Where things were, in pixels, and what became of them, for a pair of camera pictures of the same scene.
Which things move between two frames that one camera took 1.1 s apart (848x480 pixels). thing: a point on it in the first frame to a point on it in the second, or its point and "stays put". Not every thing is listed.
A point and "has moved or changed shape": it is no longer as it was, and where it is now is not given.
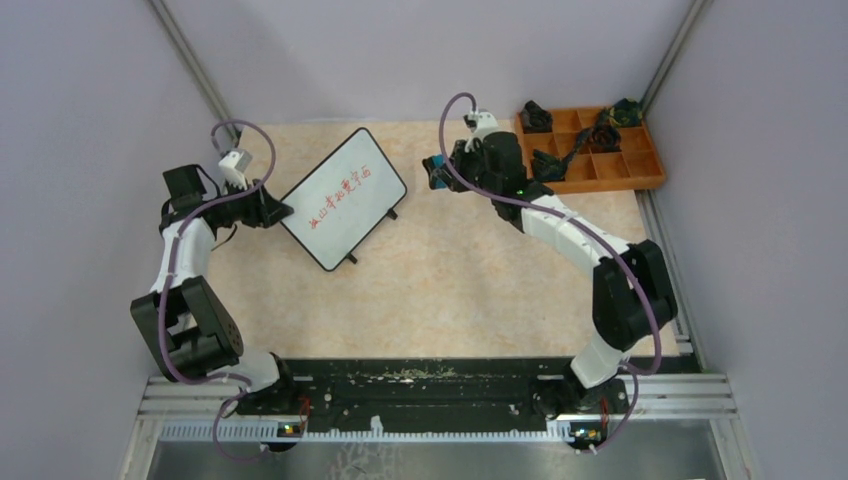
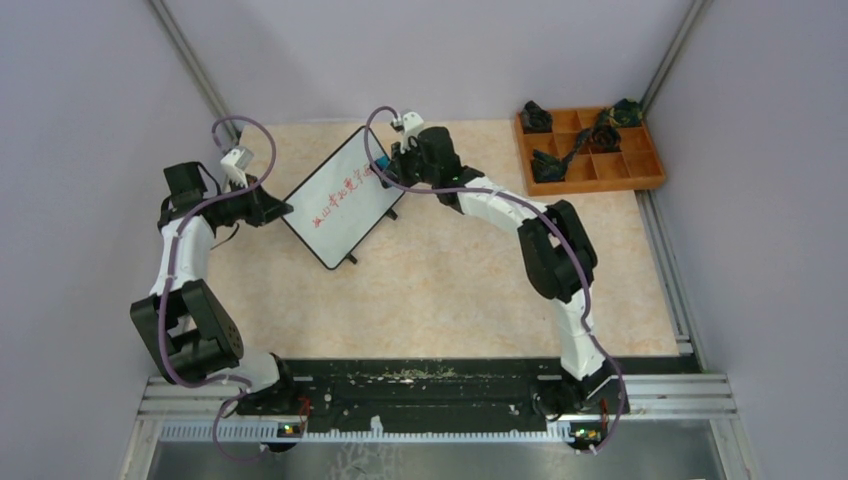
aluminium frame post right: (692, 18) stays put
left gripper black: (263, 209) stays put
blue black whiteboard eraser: (437, 177) has moved or changed shape
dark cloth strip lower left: (550, 167) stays put
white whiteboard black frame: (342, 202) stays put
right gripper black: (460, 155) to (398, 161)
